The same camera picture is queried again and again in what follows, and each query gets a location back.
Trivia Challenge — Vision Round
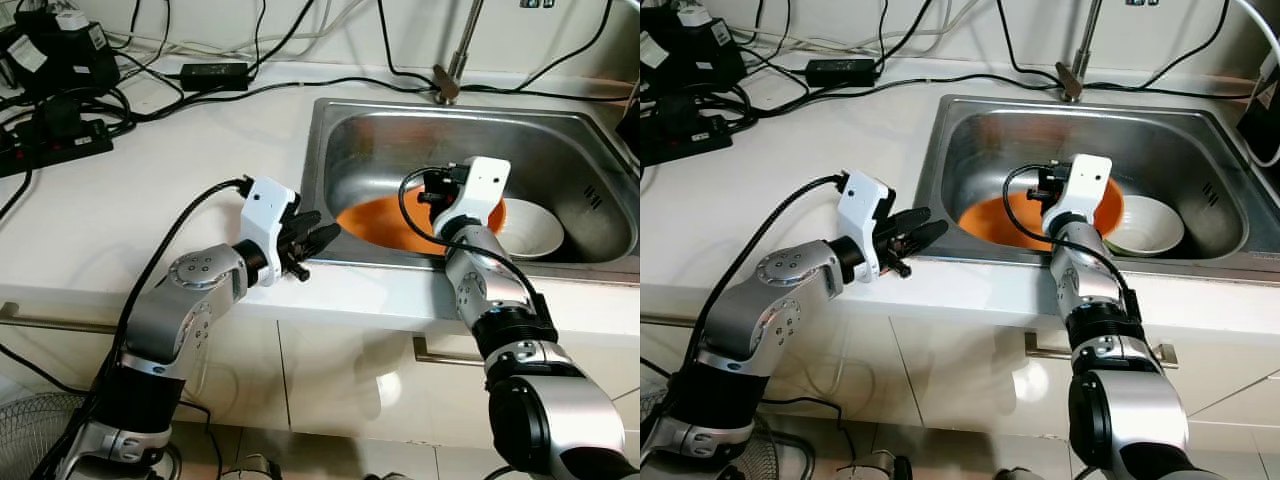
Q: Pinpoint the orange plastic bowl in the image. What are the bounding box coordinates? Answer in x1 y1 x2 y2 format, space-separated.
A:
965 188 1126 243
345 193 508 246

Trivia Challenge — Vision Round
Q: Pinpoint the white kitchen cabinet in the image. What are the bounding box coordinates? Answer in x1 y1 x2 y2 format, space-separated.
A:
640 305 1280 451
0 300 641 451

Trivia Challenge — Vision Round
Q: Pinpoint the white ceramic bowl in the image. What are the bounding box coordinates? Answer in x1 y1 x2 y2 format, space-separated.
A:
497 197 566 261
1105 193 1188 256

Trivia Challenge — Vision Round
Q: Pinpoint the stainless steel sink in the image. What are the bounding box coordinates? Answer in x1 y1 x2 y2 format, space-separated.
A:
300 95 641 276
915 95 1280 276

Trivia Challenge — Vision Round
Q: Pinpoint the chrome faucet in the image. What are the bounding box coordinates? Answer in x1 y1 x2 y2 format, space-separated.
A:
1055 0 1106 104
432 0 486 106

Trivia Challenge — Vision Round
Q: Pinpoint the black power adapter brick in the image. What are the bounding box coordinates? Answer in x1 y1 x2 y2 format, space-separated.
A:
180 62 251 93
805 58 878 88

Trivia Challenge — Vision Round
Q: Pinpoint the black power strip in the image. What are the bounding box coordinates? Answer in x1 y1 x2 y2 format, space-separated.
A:
0 118 116 179
640 95 736 166

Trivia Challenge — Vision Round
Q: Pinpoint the black appliance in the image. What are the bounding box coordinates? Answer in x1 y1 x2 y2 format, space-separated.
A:
1240 75 1280 166

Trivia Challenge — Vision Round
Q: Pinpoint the black charger box with labels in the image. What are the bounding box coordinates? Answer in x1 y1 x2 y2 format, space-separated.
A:
0 10 121 101
640 5 749 96

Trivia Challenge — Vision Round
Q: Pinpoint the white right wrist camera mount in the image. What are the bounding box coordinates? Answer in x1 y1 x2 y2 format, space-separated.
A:
432 157 512 241
1040 155 1113 236

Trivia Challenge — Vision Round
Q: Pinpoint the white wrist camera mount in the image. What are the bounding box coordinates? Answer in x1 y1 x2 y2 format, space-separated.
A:
1040 155 1113 236
838 170 896 281
238 177 299 286
432 157 512 241

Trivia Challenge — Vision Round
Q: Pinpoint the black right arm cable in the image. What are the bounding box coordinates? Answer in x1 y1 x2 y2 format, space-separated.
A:
1003 163 1141 321
398 168 546 321

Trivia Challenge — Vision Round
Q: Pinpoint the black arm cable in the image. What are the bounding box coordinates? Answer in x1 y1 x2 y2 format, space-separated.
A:
1003 163 1141 321
680 175 851 401
30 177 251 480
398 168 546 321

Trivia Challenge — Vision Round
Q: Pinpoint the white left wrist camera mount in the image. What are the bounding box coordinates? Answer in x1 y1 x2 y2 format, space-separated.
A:
238 177 299 286
838 170 896 281

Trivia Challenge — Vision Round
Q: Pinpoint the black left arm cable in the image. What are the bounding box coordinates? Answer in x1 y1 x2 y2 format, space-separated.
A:
680 175 851 401
30 177 251 480

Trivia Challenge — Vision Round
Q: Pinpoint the grey wire-grille fan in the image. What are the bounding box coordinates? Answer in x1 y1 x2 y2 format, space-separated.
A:
0 392 91 480
740 415 791 480

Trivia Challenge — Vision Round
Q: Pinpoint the white hose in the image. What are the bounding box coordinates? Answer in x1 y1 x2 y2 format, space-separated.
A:
1235 0 1280 169

